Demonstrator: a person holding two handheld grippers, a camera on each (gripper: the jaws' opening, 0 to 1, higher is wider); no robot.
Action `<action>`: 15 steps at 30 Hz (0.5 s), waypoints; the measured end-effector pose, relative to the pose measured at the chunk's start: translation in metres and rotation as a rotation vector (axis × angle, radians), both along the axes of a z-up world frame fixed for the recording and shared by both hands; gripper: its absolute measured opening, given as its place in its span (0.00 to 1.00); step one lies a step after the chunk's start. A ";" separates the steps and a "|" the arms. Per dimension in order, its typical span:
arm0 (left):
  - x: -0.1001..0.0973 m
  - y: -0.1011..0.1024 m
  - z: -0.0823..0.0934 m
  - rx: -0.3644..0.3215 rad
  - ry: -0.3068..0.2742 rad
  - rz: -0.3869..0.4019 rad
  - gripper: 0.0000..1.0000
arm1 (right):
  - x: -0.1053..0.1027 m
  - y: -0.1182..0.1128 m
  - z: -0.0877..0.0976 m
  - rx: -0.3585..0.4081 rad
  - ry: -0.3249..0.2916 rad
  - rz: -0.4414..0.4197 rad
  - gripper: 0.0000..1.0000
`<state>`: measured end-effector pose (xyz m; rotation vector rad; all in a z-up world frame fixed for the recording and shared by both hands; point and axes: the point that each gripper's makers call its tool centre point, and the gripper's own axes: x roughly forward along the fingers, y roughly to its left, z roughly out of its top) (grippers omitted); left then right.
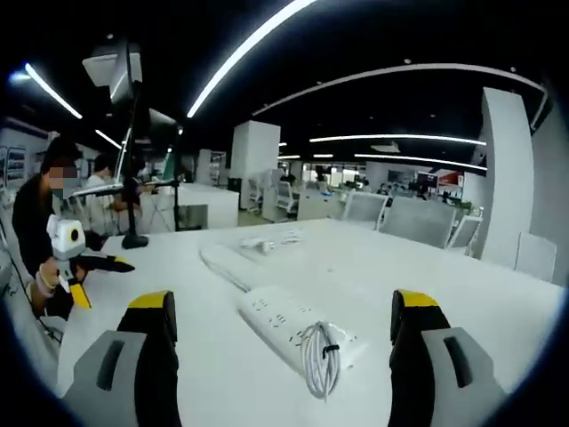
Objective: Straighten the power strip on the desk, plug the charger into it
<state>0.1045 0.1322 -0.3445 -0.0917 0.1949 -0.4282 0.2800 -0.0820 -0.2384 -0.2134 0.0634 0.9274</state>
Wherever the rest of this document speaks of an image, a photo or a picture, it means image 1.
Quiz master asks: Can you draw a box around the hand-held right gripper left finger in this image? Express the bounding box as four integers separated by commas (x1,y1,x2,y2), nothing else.
64,289,181,427

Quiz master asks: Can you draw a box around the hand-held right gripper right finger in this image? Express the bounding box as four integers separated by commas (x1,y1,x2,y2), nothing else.
389,288,510,427

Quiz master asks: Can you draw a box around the white charger with cable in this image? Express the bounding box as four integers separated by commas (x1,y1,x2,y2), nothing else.
300,320,343,401

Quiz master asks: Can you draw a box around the white power strip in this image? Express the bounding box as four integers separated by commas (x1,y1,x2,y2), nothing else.
236,286,370,370

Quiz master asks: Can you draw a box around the white desk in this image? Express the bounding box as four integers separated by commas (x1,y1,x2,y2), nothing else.
57,217,565,427

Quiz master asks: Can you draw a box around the person's left hand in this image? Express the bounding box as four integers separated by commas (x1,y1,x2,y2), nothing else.
38,261,68,293

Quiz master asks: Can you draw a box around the black tripod pole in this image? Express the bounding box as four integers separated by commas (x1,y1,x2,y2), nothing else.
174,128,184,232

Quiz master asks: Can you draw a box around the white office counter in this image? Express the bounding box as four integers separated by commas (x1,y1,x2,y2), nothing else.
146,181,239,232

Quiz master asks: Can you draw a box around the grey mesh office chair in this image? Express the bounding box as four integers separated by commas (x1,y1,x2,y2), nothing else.
380,197,457,248
448,215,484,257
341,190,388,230

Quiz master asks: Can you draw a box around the long curved ceiling light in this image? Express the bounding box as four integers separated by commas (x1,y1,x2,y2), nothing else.
186,0,319,119

